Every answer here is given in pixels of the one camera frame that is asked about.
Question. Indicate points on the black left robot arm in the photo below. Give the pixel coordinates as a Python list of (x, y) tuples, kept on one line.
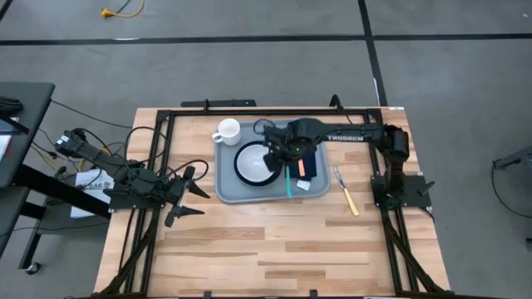
[(124, 172)]

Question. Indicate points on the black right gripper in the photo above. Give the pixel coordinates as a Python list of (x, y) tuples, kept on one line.
[(299, 139)]

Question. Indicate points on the black side desk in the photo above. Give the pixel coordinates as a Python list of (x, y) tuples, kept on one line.
[(25, 124)]

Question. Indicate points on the grey plastic tray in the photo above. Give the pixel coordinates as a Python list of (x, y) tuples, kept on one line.
[(232, 191)]

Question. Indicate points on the black caster wheel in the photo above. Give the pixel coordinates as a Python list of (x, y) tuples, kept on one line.
[(33, 268)]

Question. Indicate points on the white paper tag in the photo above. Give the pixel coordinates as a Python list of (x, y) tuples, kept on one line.
[(303, 185)]

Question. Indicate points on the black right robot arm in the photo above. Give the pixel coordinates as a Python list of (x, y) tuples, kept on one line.
[(353, 133)]

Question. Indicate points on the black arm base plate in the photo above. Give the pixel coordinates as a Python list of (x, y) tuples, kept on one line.
[(124, 201), (415, 191)]

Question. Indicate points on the black frame clamp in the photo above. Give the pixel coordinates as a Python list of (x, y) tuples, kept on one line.
[(336, 101)]

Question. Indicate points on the white ceramic mug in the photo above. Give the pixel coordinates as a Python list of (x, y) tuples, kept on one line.
[(228, 132)]

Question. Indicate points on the white ribbed bowl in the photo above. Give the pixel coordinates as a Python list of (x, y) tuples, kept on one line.
[(251, 164)]

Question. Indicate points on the white printed paper sheet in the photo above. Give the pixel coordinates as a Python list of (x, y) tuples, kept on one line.
[(89, 182)]

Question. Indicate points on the black power strip bar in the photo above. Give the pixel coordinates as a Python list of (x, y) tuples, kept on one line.
[(220, 102)]

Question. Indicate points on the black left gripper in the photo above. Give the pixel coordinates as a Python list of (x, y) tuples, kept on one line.
[(176, 191)]

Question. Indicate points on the grey furniture leg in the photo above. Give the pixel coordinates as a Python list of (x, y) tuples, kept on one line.
[(515, 158)]

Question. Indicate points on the dark blue cloth napkin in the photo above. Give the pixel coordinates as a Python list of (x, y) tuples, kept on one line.
[(309, 166)]

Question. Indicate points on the black aluminium table frame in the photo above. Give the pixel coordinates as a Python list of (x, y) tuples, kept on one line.
[(266, 113)]

